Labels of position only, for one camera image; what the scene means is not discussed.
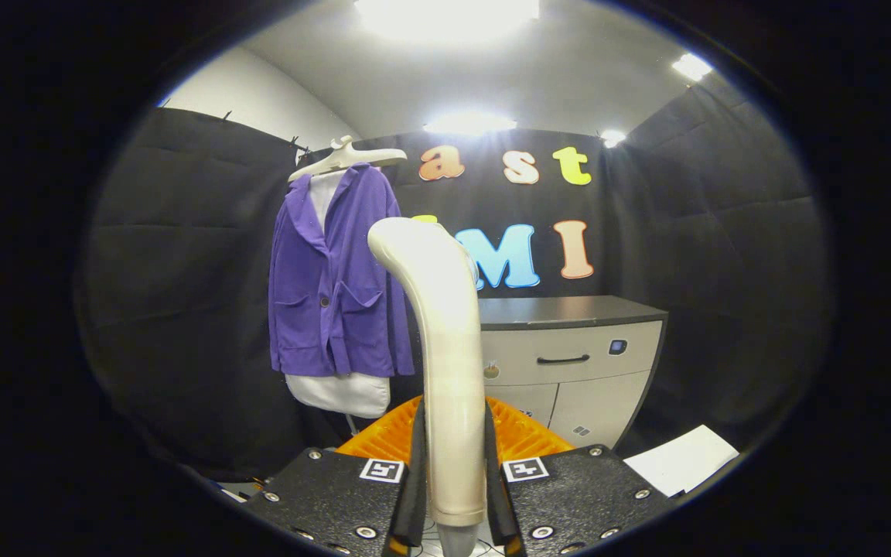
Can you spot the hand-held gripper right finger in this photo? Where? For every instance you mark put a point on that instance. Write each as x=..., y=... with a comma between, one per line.
x=496, y=510

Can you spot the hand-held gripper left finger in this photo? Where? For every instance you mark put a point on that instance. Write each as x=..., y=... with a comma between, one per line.
x=413, y=510

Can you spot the white garment steamer head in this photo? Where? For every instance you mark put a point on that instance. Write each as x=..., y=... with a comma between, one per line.
x=449, y=348

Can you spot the purple jacket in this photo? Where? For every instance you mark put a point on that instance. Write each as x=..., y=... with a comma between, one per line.
x=298, y=325

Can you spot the white clothes hanger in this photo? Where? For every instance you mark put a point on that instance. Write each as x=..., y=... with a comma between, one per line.
x=345, y=157

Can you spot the grey cabinet with dark top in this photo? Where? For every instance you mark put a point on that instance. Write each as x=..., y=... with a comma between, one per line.
x=569, y=402

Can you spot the white padded ironing form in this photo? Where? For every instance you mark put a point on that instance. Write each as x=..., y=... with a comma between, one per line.
x=337, y=394

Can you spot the white paper sheet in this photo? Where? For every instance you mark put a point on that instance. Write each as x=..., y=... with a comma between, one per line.
x=677, y=460

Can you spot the long ceiling light strip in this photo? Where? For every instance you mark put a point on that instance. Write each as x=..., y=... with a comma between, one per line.
x=469, y=122

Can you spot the small ceiling light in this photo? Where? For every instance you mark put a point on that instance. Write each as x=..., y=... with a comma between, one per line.
x=612, y=138

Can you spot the double ceiling light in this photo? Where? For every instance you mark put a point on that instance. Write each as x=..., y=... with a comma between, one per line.
x=691, y=66

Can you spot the large square ceiling light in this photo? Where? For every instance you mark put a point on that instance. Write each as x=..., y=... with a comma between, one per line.
x=445, y=11

